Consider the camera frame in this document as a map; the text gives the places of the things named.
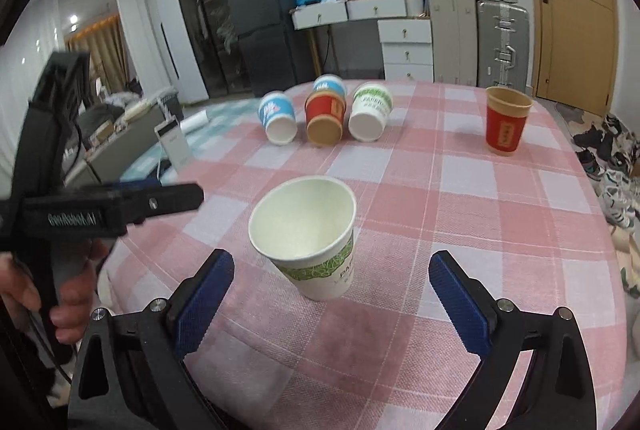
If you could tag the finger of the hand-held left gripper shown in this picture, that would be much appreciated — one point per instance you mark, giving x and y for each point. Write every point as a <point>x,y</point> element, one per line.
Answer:
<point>165,201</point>

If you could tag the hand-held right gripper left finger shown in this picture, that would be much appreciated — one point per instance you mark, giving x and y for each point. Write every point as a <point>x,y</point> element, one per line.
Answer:
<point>202,300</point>

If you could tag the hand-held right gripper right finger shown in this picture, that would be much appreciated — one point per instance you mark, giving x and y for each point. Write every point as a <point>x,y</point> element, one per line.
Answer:
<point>460,305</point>

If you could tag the white green paper cup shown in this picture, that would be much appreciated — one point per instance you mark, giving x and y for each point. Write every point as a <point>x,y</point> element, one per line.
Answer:
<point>305,220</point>
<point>370,114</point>

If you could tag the blue white paper cup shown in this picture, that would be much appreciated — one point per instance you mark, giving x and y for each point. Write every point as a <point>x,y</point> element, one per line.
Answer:
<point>330,83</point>
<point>276,114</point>

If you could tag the red brown paper cup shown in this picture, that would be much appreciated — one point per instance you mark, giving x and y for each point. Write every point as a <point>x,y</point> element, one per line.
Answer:
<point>325,119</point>
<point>506,129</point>

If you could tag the person's left hand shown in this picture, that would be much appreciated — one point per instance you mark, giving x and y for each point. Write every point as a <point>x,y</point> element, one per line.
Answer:
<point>70,317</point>

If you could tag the white air purifier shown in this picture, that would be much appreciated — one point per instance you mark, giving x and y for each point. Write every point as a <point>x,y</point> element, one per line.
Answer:
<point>174,144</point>

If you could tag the grey sofa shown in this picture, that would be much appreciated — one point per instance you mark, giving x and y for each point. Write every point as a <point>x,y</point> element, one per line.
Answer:
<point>125,134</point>

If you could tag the white paper roll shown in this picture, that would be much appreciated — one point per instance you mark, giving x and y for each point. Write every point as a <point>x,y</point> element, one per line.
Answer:
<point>194,120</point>

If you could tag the light blue rug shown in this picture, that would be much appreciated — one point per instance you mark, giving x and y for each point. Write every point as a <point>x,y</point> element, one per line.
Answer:
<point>220,122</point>

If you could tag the pink checked tablecloth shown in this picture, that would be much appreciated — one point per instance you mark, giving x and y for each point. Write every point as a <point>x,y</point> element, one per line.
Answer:
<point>425,210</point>

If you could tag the beige curtain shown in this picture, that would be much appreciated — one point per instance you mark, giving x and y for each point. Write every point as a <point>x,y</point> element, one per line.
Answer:
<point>102,54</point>

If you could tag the dark glass cabinet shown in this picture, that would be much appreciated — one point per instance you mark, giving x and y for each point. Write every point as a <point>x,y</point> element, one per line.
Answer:
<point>200,9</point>

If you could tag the pile of shoes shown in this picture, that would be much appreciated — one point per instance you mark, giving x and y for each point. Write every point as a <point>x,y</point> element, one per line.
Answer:
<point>612,169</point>

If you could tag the black refrigerator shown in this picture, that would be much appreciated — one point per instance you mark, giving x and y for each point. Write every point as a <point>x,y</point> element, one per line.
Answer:
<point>265,9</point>

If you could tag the beige suitcase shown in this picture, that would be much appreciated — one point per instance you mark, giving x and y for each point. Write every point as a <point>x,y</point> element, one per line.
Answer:
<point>452,39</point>

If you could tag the white drawer desk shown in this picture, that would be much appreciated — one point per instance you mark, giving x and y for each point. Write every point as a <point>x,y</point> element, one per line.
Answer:
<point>405,44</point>

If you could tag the silver suitcase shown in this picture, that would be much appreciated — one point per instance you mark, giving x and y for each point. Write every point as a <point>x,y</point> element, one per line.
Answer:
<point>500,34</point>

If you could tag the wooden door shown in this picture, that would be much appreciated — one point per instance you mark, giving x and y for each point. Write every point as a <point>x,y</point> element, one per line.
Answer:
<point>575,34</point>

